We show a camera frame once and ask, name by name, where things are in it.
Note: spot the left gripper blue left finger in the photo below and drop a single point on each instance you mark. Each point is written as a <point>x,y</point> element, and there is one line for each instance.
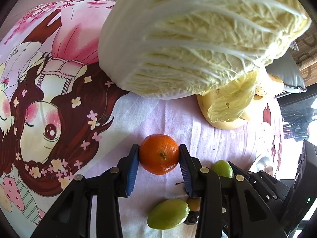
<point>133,163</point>

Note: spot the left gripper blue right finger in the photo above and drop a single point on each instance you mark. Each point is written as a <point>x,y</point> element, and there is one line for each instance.
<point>186,165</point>

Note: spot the large orange tangerine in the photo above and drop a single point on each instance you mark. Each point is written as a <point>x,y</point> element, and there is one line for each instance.
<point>159,154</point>

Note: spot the green jujube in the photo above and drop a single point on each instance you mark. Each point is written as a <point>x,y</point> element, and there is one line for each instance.
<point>223,168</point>
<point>168,214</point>

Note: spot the brown longan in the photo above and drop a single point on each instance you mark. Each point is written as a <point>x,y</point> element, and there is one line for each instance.
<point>194,204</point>

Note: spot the dark cherry thin stem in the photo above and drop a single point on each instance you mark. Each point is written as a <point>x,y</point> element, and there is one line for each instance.
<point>192,218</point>

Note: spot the silver metal plate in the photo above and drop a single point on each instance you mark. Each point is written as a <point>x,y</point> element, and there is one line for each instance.
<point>263,163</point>

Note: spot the pink cartoon tablecloth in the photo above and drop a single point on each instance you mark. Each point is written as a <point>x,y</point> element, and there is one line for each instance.
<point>61,115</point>

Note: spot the napa cabbage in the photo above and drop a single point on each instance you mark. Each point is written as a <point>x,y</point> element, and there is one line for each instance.
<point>168,49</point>

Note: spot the grey cushion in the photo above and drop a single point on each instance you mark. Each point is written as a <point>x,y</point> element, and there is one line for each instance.
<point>286,69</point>

